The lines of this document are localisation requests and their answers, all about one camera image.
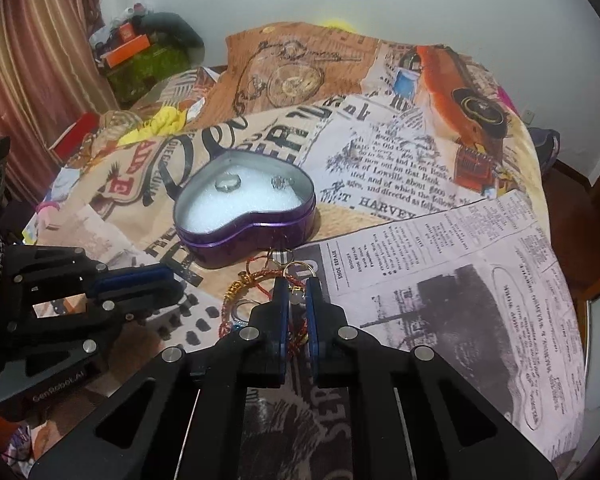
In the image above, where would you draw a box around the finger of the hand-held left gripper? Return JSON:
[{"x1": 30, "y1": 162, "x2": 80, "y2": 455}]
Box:
[
  {"x1": 0, "y1": 282, "x2": 183, "y2": 377},
  {"x1": 0, "y1": 246, "x2": 177, "y2": 311}
]

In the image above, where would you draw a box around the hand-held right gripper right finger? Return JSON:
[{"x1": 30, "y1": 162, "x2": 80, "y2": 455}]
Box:
[{"x1": 306, "y1": 276, "x2": 572, "y2": 480}]

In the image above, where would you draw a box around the dark clothing pile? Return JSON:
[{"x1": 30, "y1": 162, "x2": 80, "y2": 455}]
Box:
[{"x1": 139, "y1": 11, "x2": 205, "y2": 52}]

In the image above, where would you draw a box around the purple heart-shaped tin box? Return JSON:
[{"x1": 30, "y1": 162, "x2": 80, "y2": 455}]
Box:
[{"x1": 173, "y1": 152, "x2": 317, "y2": 269}]

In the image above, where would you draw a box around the striped brown curtain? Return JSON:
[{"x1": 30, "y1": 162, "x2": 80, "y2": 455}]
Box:
[{"x1": 0, "y1": 0, "x2": 122, "y2": 203}]

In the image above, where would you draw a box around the orange box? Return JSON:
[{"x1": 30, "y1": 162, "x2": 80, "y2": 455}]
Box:
[{"x1": 102, "y1": 34, "x2": 151, "y2": 69}]

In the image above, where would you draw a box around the red box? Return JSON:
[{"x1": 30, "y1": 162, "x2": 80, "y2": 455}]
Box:
[{"x1": 46, "y1": 112, "x2": 102, "y2": 162}]

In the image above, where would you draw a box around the silver ring with blue stone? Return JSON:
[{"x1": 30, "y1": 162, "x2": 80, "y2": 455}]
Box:
[{"x1": 231, "y1": 298, "x2": 255, "y2": 324}]

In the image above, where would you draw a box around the newspaper printed blanket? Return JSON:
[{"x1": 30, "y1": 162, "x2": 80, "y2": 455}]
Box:
[{"x1": 22, "y1": 20, "x2": 588, "y2": 480}]

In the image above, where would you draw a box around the pink cloth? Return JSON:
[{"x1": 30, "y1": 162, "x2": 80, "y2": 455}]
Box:
[{"x1": 496, "y1": 85, "x2": 517, "y2": 117}]

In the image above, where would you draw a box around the bright yellow cloth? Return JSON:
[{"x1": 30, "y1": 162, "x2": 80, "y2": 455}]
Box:
[{"x1": 314, "y1": 17, "x2": 362, "y2": 31}]

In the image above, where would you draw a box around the white foam insert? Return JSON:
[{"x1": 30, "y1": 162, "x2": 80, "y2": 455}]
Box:
[{"x1": 177, "y1": 156, "x2": 303, "y2": 237}]

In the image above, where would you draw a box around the thin gold hoop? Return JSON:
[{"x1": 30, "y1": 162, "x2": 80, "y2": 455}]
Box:
[{"x1": 264, "y1": 248, "x2": 294, "y2": 269}]

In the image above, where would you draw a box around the gold hoop earring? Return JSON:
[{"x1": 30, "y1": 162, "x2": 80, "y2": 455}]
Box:
[{"x1": 285, "y1": 259, "x2": 315, "y2": 308}]

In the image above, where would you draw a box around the dark blue bag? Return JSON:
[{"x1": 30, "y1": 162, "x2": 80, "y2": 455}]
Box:
[{"x1": 529, "y1": 127, "x2": 562, "y2": 177}]

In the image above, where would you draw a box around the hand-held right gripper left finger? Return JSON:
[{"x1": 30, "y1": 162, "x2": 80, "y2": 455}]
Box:
[{"x1": 27, "y1": 276, "x2": 290, "y2": 480}]

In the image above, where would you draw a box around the red and gold cord bracelet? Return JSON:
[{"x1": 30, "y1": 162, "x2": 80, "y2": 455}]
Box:
[{"x1": 219, "y1": 255, "x2": 311, "y2": 357}]

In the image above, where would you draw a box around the green bag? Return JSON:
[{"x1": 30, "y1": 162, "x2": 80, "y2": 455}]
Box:
[{"x1": 105, "y1": 42, "x2": 192, "y2": 107}]

